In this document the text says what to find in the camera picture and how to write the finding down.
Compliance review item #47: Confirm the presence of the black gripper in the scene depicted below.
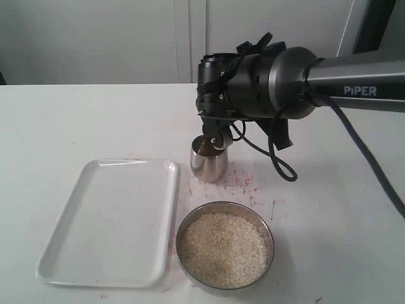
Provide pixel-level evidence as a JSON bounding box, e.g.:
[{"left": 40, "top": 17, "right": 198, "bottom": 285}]
[{"left": 196, "top": 53, "right": 293, "bottom": 151}]

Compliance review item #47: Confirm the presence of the stainless steel cup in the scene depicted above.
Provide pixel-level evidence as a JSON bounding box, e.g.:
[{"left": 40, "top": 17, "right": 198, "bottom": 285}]
[{"left": 190, "top": 135, "right": 228, "bottom": 183}]

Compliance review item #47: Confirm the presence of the steel bowl of rice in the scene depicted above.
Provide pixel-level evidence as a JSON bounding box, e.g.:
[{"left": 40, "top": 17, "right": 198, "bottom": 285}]
[{"left": 176, "top": 201, "right": 275, "bottom": 293}]

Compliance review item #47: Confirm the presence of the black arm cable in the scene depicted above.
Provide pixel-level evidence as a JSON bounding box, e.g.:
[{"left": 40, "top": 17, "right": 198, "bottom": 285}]
[{"left": 199, "top": 56, "right": 405, "bottom": 219}]

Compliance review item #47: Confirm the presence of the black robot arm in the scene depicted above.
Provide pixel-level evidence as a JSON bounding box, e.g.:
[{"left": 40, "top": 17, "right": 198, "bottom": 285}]
[{"left": 196, "top": 42, "right": 404, "bottom": 149}]

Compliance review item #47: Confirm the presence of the white cabinet behind table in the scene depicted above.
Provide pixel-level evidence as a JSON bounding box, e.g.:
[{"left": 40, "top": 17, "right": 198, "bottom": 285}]
[{"left": 1, "top": 1, "right": 368, "bottom": 85}]

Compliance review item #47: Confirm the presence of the white rectangular plastic tray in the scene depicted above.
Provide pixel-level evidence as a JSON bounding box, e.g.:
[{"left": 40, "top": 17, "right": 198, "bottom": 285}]
[{"left": 36, "top": 160, "right": 180, "bottom": 289}]

